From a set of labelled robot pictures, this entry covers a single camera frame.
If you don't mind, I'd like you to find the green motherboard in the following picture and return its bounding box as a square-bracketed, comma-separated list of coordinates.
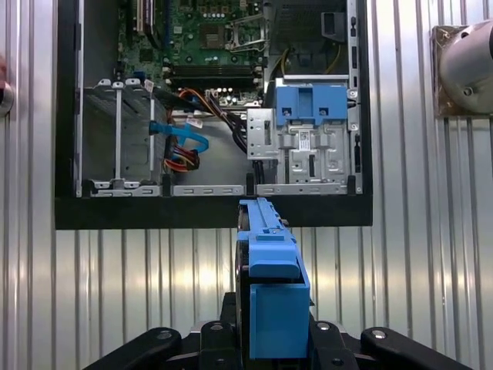
[115, 0, 270, 105]

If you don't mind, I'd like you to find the black PC case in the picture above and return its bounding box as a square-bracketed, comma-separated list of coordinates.
[53, 0, 374, 231]

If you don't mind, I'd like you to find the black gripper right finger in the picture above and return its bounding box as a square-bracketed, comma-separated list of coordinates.
[310, 311, 475, 370]

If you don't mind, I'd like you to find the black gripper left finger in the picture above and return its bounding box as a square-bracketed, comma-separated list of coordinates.
[82, 292, 243, 370]

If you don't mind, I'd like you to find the black cable bundle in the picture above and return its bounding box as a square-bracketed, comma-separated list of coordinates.
[153, 86, 250, 155]

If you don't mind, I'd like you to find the metal disk bay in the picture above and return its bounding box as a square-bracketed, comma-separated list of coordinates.
[79, 76, 170, 197]

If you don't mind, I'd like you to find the blue plastic drive latch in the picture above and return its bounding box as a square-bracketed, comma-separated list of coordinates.
[275, 85, 350, 126]

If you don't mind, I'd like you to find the blue data wire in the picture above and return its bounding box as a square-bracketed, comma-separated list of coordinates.
[148, 119, 211, 155]

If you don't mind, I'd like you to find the orange power wire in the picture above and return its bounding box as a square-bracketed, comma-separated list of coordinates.
[163, 136, 201, 174]

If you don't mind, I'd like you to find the yellow wire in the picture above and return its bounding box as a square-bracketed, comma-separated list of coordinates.
[275, 44, 344, 76]

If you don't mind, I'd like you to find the hard disk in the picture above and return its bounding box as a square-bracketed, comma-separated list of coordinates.
[236, 197, 313, 362]

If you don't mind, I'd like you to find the round grey tool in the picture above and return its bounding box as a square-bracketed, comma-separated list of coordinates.
[0, 81, 16, 115]

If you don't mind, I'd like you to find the orange wire bundle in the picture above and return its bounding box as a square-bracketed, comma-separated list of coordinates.
[176, 87, 247, 116]

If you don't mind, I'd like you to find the black RAM slot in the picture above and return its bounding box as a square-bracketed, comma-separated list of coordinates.
[169, 63, 263, 77]

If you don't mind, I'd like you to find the grey power supply unit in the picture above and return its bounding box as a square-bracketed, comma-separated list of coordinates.
[267, 0, 350, 78]

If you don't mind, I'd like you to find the metal optical drive cage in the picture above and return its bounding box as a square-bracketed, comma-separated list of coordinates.
[246, 75, 363, 196]

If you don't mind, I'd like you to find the CPU socket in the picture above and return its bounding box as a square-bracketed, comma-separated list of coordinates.
[200, 22, 227, 50]

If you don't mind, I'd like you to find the metal socket cover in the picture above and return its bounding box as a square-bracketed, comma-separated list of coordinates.
[226, 15, 270, 55]

